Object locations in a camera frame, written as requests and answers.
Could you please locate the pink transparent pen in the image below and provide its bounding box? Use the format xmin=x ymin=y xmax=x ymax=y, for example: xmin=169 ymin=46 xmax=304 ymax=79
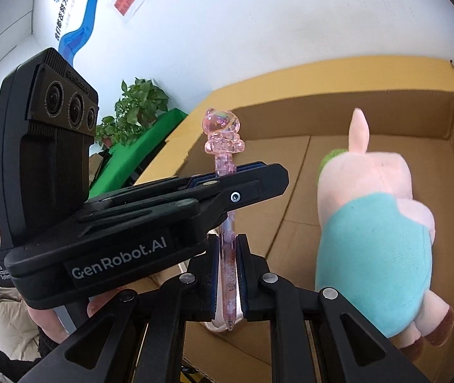
xmin=203 ymin=107 xmax=246 ymax=331

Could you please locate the pink pig plush toy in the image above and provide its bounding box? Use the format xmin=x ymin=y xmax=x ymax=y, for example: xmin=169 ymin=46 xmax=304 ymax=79
xmin=314 ymin=108 xmax=454 ymax=361

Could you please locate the clear white phone case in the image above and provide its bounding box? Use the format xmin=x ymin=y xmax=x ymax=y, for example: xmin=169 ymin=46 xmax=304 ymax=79
xmin=204 ymin=256 xmax=243 ymax=334

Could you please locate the person's hand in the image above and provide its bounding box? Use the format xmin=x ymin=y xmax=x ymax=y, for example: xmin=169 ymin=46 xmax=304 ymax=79
xmin=27 ymin=286 xmax=126 ymax=344

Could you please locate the green table cloth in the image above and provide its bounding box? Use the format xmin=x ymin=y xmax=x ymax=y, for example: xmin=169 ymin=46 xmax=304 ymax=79
xmin=89 ymin=109 xmax=187 ymax=198

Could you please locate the potted green plant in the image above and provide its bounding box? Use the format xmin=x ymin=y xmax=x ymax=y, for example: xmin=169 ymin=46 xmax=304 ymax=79
xmin=95 ymin=78 xmax=169 ymax=149

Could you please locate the cardboard box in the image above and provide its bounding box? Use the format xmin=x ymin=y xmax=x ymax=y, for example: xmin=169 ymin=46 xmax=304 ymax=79
xmin=134 ymin=89 xmax=454 ymax=383

